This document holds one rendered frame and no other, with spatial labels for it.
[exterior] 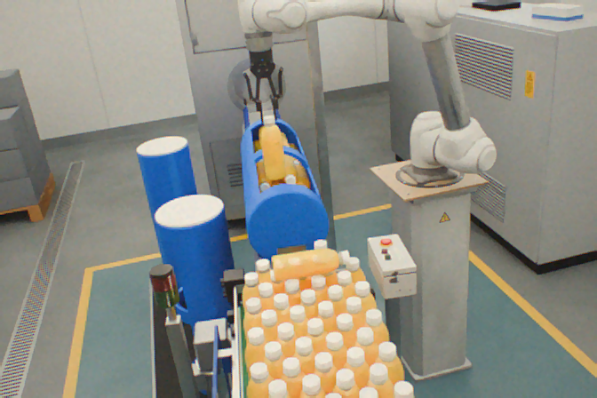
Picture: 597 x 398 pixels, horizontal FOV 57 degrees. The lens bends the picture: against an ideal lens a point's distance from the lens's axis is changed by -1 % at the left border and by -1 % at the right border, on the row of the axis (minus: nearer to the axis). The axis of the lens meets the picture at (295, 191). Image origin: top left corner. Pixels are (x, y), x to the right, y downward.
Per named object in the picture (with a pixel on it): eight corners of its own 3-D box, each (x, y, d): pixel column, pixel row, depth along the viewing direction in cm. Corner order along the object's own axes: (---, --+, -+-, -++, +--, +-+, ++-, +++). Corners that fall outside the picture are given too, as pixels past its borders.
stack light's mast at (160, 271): (185, 311, 153) (173, 261, 146) (183, 325, 147) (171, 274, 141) (162, 314, 153) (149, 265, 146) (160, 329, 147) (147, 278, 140)
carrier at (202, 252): (232, 346, 282) (182, 374, 268) (202, 190, 246) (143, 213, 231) (264, 375, 261) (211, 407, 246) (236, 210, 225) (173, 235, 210)
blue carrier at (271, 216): (305, 163, 277) (290, 110, 265) (337, 251, 197) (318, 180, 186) (250, 179, 277) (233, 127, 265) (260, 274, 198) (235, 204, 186)
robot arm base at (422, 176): (434, 160, 255) (434, 148, 252) (458, 177, 235) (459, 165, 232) (397, 168, 251) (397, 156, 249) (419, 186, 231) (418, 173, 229)
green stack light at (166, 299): (181, 292, 151) (178, 277, 148) (179, 306, 145) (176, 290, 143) (157, 296, 150) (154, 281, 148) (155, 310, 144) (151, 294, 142)
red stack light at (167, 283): (178, 277, 148) (174, 265, 147) (175, 290, 143) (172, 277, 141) (154, 281, 148) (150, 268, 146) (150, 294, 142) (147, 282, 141)
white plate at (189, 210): (202, 188, 245) (202, 191, 246) (144, 210, 231) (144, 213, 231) (234, 207, 225) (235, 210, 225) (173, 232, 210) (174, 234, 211)
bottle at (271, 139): (261, 177, 197) (254, 122, 188) (278, 170, 201) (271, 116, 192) (274, 182, 191) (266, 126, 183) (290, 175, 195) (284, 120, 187)
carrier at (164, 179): (205, 293, 328) (219, 266, 354) (177, 155, 292) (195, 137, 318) (160, 292, 334) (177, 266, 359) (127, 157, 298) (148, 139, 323)
